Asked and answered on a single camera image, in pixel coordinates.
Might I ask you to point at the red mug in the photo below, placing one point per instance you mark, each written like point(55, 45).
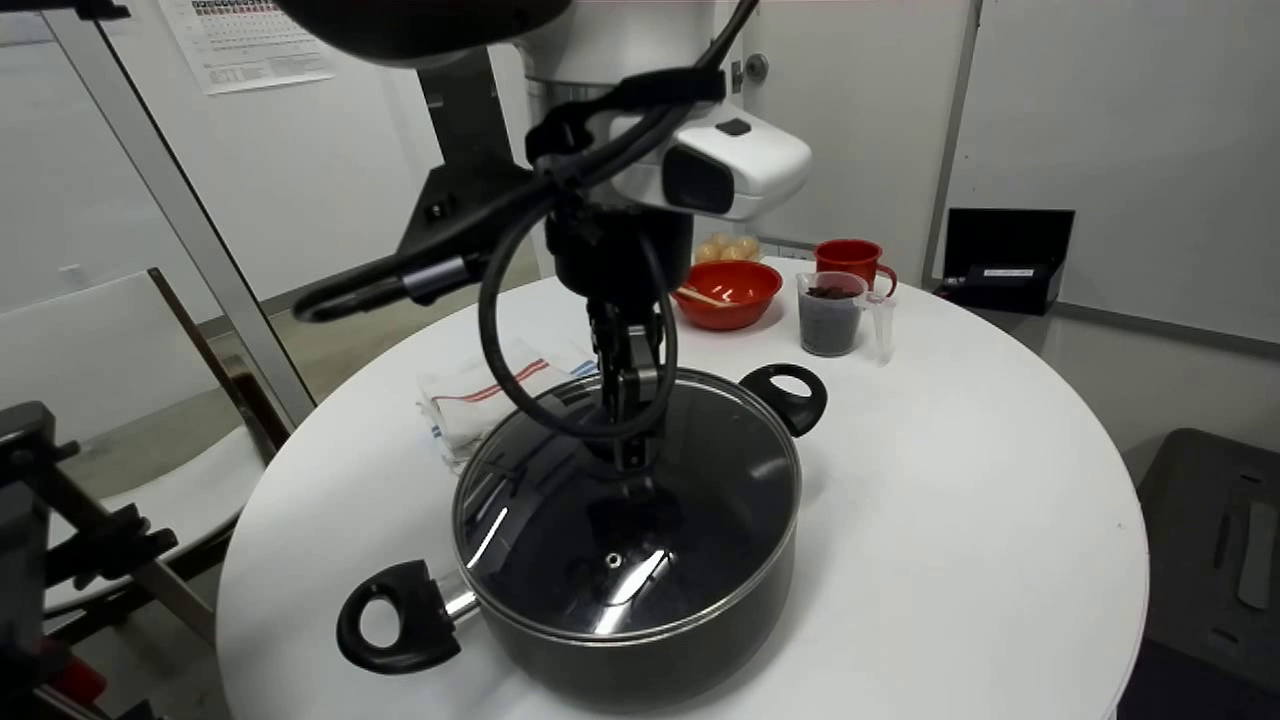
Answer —
point(845, 257)

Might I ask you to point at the dark door window panel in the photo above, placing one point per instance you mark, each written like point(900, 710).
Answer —
point(463, 123)

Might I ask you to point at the wooden spoon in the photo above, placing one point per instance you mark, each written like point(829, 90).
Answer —
point(701, 293)

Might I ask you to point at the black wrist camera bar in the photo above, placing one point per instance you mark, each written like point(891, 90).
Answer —
point(402, 283)

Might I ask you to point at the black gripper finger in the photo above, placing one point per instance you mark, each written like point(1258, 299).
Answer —
point(608, 375)
point(651, 366)

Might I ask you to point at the black open case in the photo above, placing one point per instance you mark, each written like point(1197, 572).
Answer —
point(1006, 253)

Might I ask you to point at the red plastic bowl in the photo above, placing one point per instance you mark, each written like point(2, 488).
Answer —
point(746, 286)

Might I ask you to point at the grey metal frame pole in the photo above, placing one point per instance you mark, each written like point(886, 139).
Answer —
point(175, 215)

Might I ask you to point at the white cloth with red stripes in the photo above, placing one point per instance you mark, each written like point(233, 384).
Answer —
point(467, 403)

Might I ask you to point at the black tripod stand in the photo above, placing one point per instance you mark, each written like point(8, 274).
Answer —
point(42, 534)

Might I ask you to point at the dark grey storage bin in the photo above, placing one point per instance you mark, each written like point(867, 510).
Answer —
point(1202, 572)

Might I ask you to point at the silver door lock knob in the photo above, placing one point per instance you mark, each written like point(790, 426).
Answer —
point(752, 71)

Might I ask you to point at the white paper poster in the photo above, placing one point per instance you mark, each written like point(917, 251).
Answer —
point(224, 45)

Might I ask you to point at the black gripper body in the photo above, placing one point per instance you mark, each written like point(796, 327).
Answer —
point(612, 253)

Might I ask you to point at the glass lid with black knob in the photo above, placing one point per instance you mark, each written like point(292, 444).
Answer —
point(641, 560)

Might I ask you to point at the clear measuring cup dark contents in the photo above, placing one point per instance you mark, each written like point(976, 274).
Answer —
point(829, 321)

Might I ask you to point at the black cooking pot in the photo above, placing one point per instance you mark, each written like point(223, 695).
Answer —
point(667, 661)

